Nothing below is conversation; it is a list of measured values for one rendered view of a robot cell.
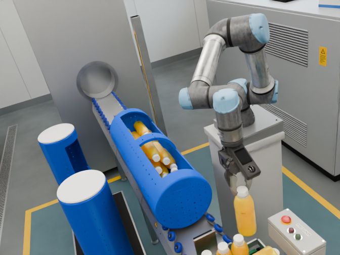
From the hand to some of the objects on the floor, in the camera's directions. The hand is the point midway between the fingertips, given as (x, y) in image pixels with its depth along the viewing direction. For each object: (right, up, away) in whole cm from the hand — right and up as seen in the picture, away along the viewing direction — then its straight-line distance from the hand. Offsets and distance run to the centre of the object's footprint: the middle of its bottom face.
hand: (242, 190), depth 109 cm
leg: (-74, -36, +245) cm, 258 cm away
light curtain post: (-17, -43, +210) cm, 214 cm away
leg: (-37, -74, +162) cm, 182 cm away
